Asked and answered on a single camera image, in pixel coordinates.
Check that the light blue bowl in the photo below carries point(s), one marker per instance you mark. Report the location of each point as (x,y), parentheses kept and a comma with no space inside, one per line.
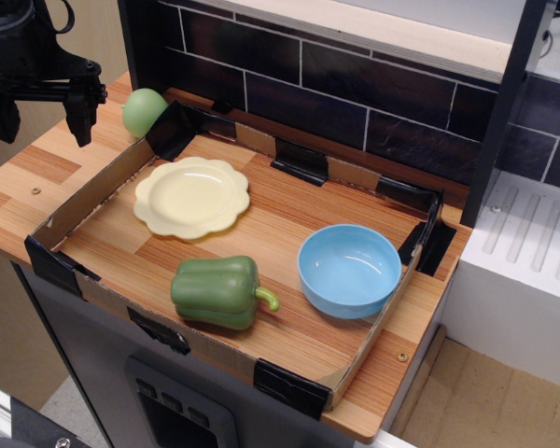
(348,271)

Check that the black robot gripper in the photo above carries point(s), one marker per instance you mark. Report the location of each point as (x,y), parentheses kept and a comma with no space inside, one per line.
(33,66)

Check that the cardboard tray with black tape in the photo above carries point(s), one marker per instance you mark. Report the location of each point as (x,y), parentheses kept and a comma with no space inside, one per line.
(344,373)

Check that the grey toy oven front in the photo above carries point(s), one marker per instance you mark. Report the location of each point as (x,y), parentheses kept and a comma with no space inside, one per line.
(177,415)

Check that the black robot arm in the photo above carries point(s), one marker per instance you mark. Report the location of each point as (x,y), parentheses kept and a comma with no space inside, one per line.
(35,68)

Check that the dark grey vertical post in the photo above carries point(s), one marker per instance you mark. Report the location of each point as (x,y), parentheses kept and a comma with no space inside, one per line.
(524,57)

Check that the light wooden upper shelf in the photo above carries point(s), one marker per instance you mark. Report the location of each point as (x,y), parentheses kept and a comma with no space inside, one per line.
(417,42)

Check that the pale yellow scalloped plate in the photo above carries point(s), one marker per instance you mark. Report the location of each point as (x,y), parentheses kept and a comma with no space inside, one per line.
(191,198)

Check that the white toy sink drainboard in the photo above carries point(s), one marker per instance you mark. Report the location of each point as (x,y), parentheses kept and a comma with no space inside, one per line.
(504,300)

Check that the light green round toy fruit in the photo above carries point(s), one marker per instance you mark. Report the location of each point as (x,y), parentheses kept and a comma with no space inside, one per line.
(142,109)

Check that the green toy bell pepper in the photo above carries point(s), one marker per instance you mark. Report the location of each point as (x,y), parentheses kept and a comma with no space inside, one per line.
(223,292)

